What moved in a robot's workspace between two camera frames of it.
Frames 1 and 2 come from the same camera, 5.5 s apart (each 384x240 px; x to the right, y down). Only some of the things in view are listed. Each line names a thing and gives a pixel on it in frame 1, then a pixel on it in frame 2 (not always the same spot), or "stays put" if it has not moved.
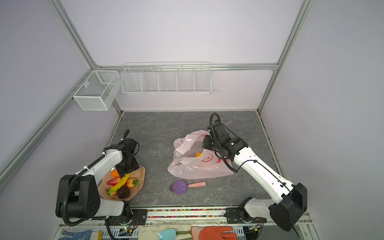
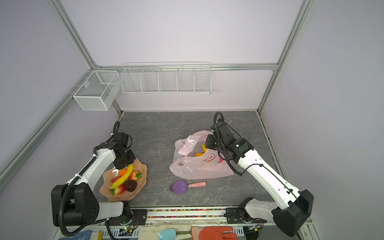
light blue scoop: (168, 234) stays put
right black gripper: (207, 144) stays put
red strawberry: (113, 181) → (118, 190)
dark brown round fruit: (123, 192) → (130, 185)
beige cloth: (151, 232) stays put
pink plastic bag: (191, 161) stays put
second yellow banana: (120, 183) stays put
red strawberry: (131, 182) → (135, 175)
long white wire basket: (169, 78) stays put
